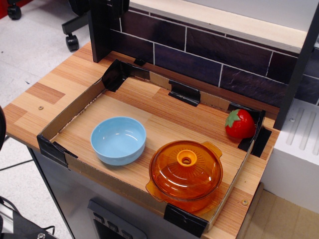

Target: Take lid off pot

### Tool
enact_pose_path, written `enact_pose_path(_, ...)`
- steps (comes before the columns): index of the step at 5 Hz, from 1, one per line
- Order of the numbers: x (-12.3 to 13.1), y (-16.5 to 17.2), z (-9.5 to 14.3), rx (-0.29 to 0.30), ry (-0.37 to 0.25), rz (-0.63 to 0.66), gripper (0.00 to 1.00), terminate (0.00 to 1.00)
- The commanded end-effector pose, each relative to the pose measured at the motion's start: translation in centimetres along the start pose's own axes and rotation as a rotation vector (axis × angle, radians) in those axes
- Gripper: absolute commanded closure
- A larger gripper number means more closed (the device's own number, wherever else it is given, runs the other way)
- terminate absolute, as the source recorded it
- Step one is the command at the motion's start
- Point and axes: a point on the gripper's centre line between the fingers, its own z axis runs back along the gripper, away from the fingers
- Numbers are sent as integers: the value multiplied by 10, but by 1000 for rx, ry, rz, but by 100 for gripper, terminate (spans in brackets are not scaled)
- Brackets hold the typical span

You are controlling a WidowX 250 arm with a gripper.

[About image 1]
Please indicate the black right shelf post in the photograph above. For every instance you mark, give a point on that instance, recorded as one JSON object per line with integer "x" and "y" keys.
{"x": 298, "y": 71}

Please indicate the black office chair base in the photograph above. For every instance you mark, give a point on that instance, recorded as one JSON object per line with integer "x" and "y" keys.
{"x": 71, "y": 26}

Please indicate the black left shelf post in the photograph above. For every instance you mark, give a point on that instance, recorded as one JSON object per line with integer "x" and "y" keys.
{"x": 100, "y": 26}

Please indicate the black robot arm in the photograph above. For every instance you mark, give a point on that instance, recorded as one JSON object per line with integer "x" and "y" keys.
{"x": 117, "y": 9}

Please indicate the cardboard fence with black tape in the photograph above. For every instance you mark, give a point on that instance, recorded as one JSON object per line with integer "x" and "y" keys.
{"x": 170, "y": 111}

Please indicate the black chair caster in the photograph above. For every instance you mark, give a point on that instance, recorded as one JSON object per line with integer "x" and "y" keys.
{"x": 13, "y": 10}

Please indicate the orange transparent pot lid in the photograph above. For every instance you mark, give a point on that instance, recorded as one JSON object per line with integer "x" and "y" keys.
{"x": 185, "y": 171}

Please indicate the grey oven control panel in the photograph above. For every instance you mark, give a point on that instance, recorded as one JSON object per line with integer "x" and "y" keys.
{"x": 110, "y": 226}

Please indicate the orange transparent pot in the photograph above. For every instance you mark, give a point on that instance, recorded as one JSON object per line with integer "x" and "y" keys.
{"x": 184, "y": 189}

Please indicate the light blue bowl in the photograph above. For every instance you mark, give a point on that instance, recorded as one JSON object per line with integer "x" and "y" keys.
{"x": 119, "y": 141}

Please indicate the black shelf post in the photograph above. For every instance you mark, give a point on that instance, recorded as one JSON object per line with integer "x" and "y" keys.
{"x": 298, "y": 71}
{"x": 100, "y": 26}

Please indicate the red toy strawberry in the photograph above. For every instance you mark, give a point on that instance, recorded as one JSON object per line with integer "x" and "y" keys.
{"x": 240, "y": 124}

